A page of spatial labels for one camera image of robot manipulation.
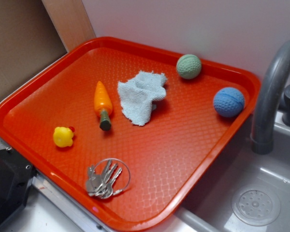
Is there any grey toy sink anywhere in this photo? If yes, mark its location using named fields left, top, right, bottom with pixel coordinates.
left=176, top=112, right=290, bottom=232

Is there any grey toy faucet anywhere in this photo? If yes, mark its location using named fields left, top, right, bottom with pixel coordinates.
left=250, top=40, right=290, bottom=155

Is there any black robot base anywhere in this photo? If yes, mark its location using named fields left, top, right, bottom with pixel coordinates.
left=0, top=147, right=35, bottom=229

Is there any light blue cloth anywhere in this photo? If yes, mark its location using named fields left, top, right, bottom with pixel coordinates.
left=117, top=71, right=167, bottom=126

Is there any yellow rubber duck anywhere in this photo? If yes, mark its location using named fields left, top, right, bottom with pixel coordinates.
left=53, top=127, right=75, bottom=148

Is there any orange plastic tray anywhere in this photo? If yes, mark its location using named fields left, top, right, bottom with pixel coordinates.
left=0, top=37, right=261, bottom=232

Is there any silver key bunch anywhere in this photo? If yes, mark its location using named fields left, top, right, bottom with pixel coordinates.
left=85, top=158, right=131, bottom=200

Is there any green dimpled ball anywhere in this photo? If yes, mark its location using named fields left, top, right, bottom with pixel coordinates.
left=176, top=54, right=202, bottom=80

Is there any orange toy carrot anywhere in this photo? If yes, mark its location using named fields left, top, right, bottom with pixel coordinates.
left=94, top=81, right=113, bottom=131

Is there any brown cardboard panel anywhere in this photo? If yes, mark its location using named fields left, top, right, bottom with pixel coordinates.
left=0, top=0, right=66, bottom=102

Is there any blue dimpled ball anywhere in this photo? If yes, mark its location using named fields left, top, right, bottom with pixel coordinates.
left=213, top=87, right=245, bottom=117

